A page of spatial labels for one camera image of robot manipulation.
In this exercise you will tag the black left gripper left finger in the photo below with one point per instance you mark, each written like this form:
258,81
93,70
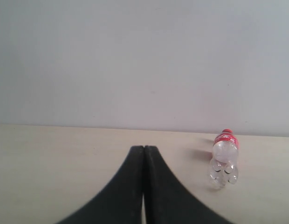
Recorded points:
120,201

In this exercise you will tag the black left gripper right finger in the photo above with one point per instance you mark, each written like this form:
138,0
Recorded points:
166,200

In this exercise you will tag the clear red-label cola bottle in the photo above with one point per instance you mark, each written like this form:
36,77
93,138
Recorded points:
223,164

